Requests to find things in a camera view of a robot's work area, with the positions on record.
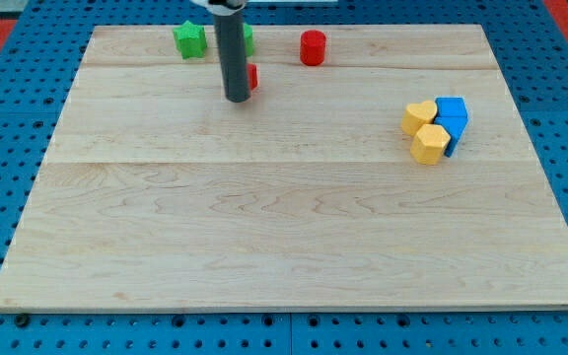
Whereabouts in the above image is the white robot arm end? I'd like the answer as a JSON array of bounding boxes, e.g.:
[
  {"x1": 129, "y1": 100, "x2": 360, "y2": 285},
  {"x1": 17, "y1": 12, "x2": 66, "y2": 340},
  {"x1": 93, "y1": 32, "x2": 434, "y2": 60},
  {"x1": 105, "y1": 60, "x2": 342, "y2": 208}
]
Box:
[{"x1": 190, "y1": 0, "x2": 248, "y2": 17}]

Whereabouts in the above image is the wooden board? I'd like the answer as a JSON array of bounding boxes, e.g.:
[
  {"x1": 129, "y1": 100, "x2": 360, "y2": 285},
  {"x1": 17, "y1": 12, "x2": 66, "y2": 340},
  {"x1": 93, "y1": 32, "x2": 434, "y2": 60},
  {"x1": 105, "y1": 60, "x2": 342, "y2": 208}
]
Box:
[{"x1": 0, "y1": 25, "x2": 568, "y2": 314}]

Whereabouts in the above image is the red block behind rod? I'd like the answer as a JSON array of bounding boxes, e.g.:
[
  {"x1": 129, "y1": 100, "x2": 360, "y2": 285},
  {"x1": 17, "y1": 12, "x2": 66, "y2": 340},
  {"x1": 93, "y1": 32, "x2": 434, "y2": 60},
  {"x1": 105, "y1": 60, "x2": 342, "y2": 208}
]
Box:
[{"x1": 247, "y1": 63, "x2": 259, "y2": 91}]

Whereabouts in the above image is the red cylinder block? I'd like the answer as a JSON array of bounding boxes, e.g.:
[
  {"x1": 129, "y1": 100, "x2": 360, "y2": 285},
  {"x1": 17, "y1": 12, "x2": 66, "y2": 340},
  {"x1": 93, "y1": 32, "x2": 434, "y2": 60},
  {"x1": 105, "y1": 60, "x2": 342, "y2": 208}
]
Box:
[{"x1": 299, "y1": 30, "x2": 326, "y2": 66}]

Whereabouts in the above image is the yellow heart block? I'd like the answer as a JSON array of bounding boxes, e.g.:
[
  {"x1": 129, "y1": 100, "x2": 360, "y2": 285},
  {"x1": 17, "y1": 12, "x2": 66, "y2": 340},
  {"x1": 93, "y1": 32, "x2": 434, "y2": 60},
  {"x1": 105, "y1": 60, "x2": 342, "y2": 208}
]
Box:
[{"x1": 400, "y1": 101, "x2": 438, "y2": 136}]

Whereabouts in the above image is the yellow hexagon block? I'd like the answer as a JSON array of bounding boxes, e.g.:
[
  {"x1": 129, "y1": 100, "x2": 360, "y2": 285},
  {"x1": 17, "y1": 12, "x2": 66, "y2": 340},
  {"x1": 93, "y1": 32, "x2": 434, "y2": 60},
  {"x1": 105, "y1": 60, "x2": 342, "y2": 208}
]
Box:
[{"x1": 410, "y1": 124, "x2": 451, "y2": 165}]

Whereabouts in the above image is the green block behind rod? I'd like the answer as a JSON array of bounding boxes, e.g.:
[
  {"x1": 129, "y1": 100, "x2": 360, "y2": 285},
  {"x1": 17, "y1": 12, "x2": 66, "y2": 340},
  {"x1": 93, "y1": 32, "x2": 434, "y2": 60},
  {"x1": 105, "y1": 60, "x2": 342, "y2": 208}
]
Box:
[{"x1": 243, "y1": 23, "x2": 254, "y2": 57}]

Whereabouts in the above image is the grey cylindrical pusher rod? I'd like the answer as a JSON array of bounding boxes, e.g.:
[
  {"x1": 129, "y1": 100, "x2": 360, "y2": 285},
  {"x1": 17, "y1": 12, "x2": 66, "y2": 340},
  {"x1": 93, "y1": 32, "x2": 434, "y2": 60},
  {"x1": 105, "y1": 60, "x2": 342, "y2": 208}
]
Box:
[{"x1": 214, "y1": 11, "x2": 250, "y2": 103}]

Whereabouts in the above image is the green star block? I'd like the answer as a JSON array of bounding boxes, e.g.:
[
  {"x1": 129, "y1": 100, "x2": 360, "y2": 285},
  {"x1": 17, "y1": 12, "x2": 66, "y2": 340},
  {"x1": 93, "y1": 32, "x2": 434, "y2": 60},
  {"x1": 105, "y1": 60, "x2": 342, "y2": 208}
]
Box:
[{"x1": 173, "y1": 21, "x2": 207, "y2": 59}]

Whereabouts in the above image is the blue cube block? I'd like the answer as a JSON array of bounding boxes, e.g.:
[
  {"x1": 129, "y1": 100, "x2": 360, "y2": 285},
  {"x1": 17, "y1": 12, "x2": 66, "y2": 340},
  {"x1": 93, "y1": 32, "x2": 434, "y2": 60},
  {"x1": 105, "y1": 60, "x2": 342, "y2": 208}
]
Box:
[{"x1": 435, "y1": 97, "x2": 468, "y2": 117}]

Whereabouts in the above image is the blue triangular block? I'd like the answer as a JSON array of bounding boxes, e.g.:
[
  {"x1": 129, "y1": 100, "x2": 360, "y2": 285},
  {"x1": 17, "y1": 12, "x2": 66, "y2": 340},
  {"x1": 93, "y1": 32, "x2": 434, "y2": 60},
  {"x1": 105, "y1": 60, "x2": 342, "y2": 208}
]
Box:
[{"x1": 434, "y1": 116, "x2": 468, "y2": 158}]

